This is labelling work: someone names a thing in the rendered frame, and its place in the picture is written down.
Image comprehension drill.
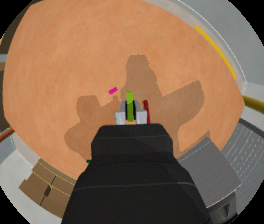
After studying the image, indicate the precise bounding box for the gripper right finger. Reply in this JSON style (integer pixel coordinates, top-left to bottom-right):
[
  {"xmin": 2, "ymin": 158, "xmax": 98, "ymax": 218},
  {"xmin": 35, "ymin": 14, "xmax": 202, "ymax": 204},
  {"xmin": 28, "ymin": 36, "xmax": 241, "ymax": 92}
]
[{"xmin": 133, "ymin": 100, "xmax": 147, "ymax": 124}]

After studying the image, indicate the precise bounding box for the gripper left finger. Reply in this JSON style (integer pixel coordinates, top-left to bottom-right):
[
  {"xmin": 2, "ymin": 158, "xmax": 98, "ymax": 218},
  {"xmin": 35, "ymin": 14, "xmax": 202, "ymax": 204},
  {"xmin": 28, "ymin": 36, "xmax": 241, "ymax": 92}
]
[{"xmin": 114, "ymin": 100, "xmax": 128, "ymax": 125}]

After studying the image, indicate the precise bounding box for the dark red rod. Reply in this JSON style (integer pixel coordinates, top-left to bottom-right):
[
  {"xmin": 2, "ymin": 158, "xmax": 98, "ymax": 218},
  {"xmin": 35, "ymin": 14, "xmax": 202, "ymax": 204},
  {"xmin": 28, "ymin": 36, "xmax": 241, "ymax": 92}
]
[{"xmin": 143, "ymin": 100, "xmax": 150, "ymax": 124}]

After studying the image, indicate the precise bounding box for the lime green rod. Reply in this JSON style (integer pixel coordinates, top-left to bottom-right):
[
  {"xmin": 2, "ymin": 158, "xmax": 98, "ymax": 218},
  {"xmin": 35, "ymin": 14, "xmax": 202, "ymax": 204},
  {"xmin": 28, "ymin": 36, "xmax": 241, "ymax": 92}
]
[{"xmin": 126, "ymin": 91, "xmax": 134, "ymax": 122}]

